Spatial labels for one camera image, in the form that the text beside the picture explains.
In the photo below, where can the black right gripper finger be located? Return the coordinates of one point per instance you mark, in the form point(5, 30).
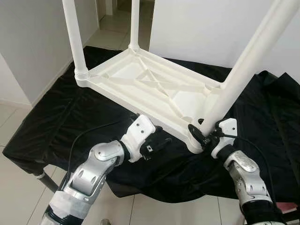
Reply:
point(197, 133)

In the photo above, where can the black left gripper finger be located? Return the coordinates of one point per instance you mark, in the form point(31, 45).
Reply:
point(158, 129)
point(161, 144)

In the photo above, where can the white plastic table top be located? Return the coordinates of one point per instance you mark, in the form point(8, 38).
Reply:
point(140, 89)

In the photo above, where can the white plastic table leg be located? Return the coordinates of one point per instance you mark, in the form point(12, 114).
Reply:
point(135, 23)
point(75, 37)
point(232, 69)
point(253, 61)

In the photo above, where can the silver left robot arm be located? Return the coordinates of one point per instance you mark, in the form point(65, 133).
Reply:
point(89, 176)

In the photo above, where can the grey robot foot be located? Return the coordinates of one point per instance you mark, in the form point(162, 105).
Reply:
point(105, 222)

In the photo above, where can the pink stool seat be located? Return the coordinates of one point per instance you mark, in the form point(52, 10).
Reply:
point(289, 206)

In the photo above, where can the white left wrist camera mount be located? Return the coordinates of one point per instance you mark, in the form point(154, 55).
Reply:
point(139, 133)

